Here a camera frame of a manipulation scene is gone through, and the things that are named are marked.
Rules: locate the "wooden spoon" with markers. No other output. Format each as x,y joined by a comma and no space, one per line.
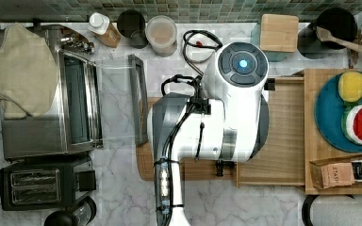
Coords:
326,35

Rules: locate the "black two-slot toaster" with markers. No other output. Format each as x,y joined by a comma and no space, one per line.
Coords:
48,182

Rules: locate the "white capped spice bottle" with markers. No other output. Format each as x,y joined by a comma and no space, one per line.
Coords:
104,30

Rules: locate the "pink Stash tea box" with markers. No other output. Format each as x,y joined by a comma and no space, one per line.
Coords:
331,175

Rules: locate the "black round lidded pot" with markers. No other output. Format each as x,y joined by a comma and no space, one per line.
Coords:
81,214

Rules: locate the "black paper towel holder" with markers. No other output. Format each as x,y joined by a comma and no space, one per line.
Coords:
306,216

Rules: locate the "wooden drawer organizer box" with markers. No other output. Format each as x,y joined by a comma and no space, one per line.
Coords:
328,154

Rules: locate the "stainless steel toaster oven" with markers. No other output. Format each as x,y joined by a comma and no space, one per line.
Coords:
73,123

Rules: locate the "beige folded towel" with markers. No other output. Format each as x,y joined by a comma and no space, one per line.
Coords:
28,74

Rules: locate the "teal canister with wooden lid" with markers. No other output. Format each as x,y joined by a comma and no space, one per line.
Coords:
276,35

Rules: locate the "plush watermelon slice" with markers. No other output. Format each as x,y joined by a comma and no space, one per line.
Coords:
351,124

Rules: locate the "paper towel roll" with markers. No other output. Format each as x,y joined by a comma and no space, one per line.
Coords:
336,211

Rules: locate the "black utensil holder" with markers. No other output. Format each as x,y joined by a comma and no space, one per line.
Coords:
340,22

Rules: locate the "yellow plush lemon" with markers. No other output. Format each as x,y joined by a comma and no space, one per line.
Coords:
350,86

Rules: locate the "blue plate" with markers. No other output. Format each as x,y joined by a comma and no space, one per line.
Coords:
328,111

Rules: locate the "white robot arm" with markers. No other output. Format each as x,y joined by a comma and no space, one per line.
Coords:
226,118

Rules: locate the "wooden organizer drawer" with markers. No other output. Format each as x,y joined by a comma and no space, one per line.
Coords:
280,162

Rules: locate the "dark grey cup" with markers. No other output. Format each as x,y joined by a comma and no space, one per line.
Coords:
131,25

